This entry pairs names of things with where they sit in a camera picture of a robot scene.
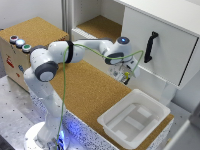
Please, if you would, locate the white cabinet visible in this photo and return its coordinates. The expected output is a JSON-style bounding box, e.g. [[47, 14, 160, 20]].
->
[[69, 0, 200, 106]]

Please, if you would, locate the wooden drawer box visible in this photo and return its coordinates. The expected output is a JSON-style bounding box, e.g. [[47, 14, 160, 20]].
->
[[0, 16, 70, 92]]

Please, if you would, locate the black door handle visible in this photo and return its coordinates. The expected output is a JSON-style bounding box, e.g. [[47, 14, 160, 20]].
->
[[143, 31, 160, 64]]

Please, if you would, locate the green cable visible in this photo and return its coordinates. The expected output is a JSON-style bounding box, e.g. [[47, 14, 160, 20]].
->
[[57, 43, 145, 150]]

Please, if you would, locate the white sliding door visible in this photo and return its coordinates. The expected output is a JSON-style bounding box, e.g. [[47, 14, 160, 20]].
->
[[120, 5, 200, 87]]

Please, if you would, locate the green button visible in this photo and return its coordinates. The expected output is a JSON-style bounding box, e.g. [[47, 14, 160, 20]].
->
[[21, 43, 32, 54]]

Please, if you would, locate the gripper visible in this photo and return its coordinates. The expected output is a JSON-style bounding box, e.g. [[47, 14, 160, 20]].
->
[[109, 62, 132, 83]]

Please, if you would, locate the red button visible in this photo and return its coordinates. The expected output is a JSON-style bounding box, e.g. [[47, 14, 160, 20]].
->
[[9, 35, 19, 45]]

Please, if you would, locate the white plastic box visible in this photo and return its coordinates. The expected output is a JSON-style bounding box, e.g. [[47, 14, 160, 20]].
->
[[96, 88, 172, 150]]

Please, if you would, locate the blue button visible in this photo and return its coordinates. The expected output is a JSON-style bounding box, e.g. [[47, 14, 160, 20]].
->
[[15, 38, 27, 49]]

